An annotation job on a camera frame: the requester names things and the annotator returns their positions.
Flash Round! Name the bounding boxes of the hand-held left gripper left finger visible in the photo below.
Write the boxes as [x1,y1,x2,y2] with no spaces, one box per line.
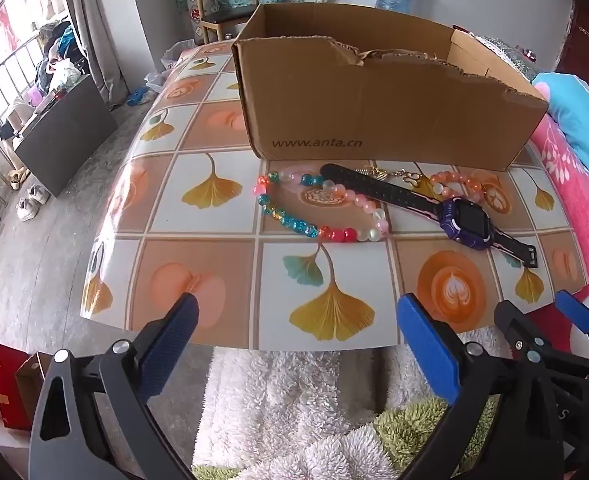
[28,292,200,480]

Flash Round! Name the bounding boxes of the wooden chair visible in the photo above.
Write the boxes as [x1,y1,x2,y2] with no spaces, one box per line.
[190,0,265,46]

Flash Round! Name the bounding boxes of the brown cardboard box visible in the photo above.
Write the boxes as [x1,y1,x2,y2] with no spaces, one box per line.
[231,2,550,173]

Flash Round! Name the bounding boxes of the grey fuzzy cloth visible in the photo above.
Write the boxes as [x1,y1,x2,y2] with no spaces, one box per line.
[479,35,535,81]

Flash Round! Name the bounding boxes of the red gift bag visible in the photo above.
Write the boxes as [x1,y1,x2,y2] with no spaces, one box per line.
[0,340,32,431]

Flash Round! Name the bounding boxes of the white plastic bag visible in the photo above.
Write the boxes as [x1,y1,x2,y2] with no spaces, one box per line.
[144,40,195,93]

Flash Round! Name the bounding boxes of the pile of clothes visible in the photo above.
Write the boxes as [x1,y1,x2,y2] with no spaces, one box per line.
[29,20,90,106]

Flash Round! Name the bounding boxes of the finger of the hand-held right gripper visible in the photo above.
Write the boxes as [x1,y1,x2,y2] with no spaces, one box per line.
[493,299,589,376]
[553,290,589,361]

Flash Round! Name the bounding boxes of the blue pillow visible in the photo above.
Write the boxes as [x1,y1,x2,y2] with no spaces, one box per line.
[532,71,589,191]

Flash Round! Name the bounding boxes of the grey curtain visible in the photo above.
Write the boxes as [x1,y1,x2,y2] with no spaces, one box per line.
[59,0,148,108]

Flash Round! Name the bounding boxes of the gold chain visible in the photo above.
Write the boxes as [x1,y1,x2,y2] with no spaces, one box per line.
[365,164,401,182]

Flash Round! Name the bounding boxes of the leaf-print tile tablecloth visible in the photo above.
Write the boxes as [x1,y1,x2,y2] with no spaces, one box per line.
[80,40,589,348]

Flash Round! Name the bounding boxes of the dark cabinet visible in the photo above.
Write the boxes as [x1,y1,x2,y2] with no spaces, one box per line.
[14,74,119,198]

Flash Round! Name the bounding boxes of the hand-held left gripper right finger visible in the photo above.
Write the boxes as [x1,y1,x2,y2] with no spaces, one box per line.
[396,293,564,480]

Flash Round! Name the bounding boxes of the multicolour bead bracelet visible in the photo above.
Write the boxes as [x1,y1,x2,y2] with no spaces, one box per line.
[252,170,391,245]

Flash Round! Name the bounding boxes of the purple smartwatch with black strap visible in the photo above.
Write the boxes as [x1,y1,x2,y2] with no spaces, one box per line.
[319,162,539,268]

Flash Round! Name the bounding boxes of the orange bead bracelet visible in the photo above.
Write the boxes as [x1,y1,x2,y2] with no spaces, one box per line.
[429,170,486,203]

